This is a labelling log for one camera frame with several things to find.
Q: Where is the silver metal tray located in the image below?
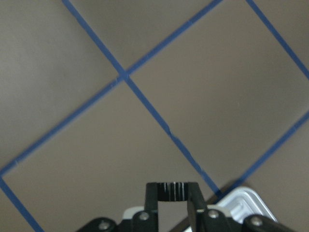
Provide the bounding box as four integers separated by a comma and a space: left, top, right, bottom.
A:
208, 187, 277, 224

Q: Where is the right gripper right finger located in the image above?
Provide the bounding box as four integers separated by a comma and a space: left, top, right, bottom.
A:
187, 182, 207, 227

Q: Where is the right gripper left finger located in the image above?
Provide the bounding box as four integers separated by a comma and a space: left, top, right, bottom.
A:
144, 182, 158, 214

